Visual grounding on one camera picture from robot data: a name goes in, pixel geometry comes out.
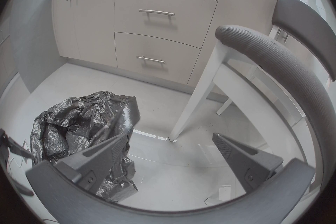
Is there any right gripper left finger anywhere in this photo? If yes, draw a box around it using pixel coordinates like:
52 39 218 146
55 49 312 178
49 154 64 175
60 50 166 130
56 134 131 192

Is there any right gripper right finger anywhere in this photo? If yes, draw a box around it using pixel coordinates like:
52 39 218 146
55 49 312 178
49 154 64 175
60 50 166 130
212 133 284 193

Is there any black plastic bag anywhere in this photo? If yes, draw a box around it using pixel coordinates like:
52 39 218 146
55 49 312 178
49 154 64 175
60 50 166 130
30 90 141 202

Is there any grey and white chair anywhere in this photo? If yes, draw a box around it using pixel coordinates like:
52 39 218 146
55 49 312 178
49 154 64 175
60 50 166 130
168 0 336 192

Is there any beige cabinet with drawers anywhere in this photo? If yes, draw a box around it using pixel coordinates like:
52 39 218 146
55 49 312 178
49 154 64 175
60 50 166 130
51 0 282 93

